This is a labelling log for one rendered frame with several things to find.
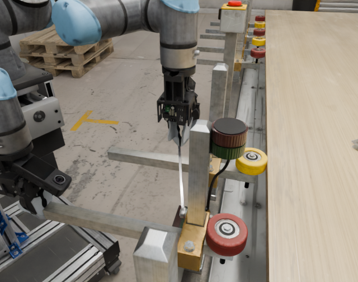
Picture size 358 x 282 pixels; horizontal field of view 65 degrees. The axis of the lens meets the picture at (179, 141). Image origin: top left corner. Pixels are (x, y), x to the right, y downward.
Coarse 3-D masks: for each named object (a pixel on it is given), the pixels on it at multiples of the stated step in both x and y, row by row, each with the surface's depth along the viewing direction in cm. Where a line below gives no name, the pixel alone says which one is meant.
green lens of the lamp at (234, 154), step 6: (210, 144) 49; (210, 150) 49; (216, 150) 47; (222, 150) 46; (228, 150) 46; (234, 150) 46; (240, 150) 46; (216, 156) 48; (222, 156) 47; (228, 156) 47; (234, 156) 47; (240, 156) 47
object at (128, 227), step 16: (48, 208) 65; (64, 208) 65; (80, 208) 65; (80, 224) 64; (96, 224) 62; (112, 224) 61; (128, 224) 61; (144, 224) 61; (160, 224) 61; (224, 256) 57
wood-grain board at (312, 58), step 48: (288, 48) 159; (336, 48) 159; (288, 96) 106; (336, 96) 106; (288, 144) 79; (336, 144) 79; (288, 192) 63; (336, 192) 63; (288, 240) 53; (336, 240) 53
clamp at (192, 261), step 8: (208, 216) 62; (184, 224) 60; (192, 224) 60; (184, 232) 58; (192, 232) 58; (200, 232) 58; (184, 240) 56; (192, 240) 56; (200, 240) 56; (200, 248) 55; (184, 256) 55; (192, 256) 54; (200, 256) 54; (184, 264) 56; (192, 264) 55; (200, 264) 56
